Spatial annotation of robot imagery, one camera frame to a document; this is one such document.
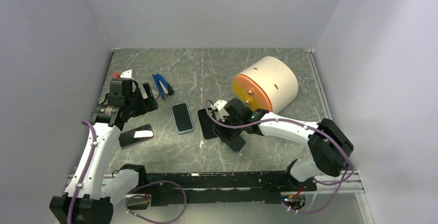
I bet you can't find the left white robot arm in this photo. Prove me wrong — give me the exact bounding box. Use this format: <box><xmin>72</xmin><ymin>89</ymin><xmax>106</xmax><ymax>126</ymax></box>
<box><xmin>50</xmin><ymin>78</ymin><xmax>158</xmax><ymax>223</ymax></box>

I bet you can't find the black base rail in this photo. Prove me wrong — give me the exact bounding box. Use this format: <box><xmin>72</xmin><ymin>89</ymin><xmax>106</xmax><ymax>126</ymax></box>
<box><xmin>130</xmin><ymin>171</ymin><xmax>317</xmax><ymax>206</ymax></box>

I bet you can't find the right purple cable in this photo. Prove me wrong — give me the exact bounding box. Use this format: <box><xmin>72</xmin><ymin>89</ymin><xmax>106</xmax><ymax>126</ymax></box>
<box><xmin>205</xmin><ymin>99</ymin><xmax>356</xmax><ymax>215</ymax></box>

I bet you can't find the light blue phone case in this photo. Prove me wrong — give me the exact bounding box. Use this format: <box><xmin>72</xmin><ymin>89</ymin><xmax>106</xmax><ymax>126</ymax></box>
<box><xmin>171</xmin><ymin>102</ymin><xmax>195</xmax><ymax>135</ymax></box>

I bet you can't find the cream and orange drum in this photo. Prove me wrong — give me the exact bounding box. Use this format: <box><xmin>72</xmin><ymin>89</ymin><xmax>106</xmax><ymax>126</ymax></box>
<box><xmin>231</xmin><ymin>56</ymin><xmax>299</xmax><ymax>114</ymax></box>

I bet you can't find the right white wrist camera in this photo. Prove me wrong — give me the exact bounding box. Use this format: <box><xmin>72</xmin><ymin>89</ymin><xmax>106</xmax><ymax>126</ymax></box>
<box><xmin>210</xmin><ymin>100</ymin><xmax>229</xmax><ymax>122</ymax></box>

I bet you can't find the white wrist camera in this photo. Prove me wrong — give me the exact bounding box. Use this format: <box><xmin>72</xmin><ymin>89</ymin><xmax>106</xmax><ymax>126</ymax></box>
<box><xmin>112</xmin><ymin>70</ymin><xmax>133</xmax><ymax>79</ymax></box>
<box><xmin>210</xmin><ymin>100</ymin><xmax>229</xmax><ymax>122</ymax></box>

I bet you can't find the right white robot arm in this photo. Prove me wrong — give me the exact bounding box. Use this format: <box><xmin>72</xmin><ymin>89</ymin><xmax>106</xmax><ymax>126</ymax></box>
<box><xmin>206</xmin><ymin>98</ymin><xmax>355</xmax><ymax>190</ymax></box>

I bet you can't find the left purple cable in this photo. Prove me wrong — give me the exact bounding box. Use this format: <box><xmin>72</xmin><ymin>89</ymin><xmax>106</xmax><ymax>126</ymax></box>
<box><xmin>66</xmin><ymin>120</ymin><xmax>99</xmax><ymax>224</ymax></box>

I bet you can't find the purple edged glossy phone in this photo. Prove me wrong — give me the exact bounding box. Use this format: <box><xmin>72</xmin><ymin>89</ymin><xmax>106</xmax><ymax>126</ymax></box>
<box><xmin>119</xmin><ymin>124</ymin><xmax>154</xmax><ymax>149</ymax></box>

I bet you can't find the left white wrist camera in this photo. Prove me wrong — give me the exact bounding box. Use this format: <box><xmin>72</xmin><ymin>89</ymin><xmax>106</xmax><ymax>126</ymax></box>
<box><xmin>112</xmin><ymin>70</ymin><xmax>133</xmax><ymax>79</ymax></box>

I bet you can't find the purple cable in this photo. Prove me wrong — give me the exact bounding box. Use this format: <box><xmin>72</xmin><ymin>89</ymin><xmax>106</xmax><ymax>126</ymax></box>
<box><xmin>66</xmin><ymin>120</ymin><xmax>99</xmax><ymax>224</ymax></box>
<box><xmin>205</xmin><ymin>99</ymin><xmax>356</xmax><ymax>215</ymax></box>

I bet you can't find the blue clip tool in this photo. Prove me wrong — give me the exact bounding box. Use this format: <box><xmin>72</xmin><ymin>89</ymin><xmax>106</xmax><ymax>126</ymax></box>
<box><xmin>152</xmin><ymin>73</ymin><xmax>174</xmax><ymax>99</ymax></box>

